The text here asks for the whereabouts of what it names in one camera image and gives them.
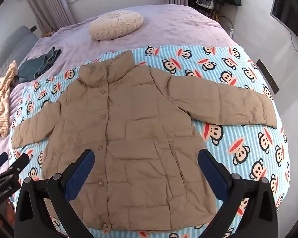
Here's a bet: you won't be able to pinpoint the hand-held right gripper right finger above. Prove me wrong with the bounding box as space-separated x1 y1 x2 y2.
194 149 280 238

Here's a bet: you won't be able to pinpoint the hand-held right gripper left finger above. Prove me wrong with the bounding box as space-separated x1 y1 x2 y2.
15 149 100 238

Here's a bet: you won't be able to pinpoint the tan puffer jacket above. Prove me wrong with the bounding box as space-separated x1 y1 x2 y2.
11 50 276 231

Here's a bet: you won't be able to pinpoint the monkey printed striped blanket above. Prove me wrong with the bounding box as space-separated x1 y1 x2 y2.
9 45 292 238

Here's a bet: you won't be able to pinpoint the orange striped cloth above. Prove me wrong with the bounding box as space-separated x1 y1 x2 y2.
0 61 18 138

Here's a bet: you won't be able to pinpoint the teal folded garment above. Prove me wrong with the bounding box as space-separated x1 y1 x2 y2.
17 56 48 83

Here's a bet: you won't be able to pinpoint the blue jeans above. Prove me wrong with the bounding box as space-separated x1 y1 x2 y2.
35 48 62 79

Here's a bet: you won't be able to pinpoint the black flat bar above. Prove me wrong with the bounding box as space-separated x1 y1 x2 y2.
256 59 281 95

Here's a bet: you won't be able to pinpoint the grey padded headboard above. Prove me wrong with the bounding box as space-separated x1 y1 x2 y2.
0 25 39 85

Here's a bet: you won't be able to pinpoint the purple bedspread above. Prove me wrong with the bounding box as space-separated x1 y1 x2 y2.
0 4 239 165

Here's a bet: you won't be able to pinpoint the round cream pillow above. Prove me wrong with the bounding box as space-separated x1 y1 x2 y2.
88 11 144 41

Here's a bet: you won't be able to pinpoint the dark printed bag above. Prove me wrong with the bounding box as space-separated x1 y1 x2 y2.
196 0 216 10

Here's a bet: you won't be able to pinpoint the wall mounted screen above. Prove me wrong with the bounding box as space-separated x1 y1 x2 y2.
270 0 298 45

